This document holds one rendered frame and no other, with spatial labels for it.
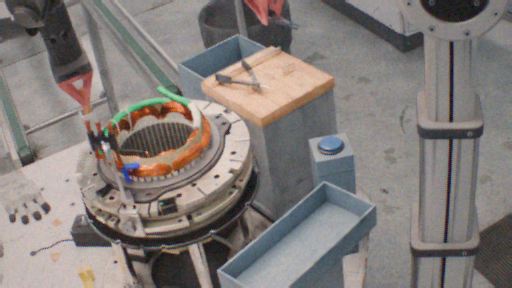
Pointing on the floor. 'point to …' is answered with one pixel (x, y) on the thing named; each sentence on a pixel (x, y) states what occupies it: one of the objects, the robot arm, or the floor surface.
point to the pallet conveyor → (20, 155)
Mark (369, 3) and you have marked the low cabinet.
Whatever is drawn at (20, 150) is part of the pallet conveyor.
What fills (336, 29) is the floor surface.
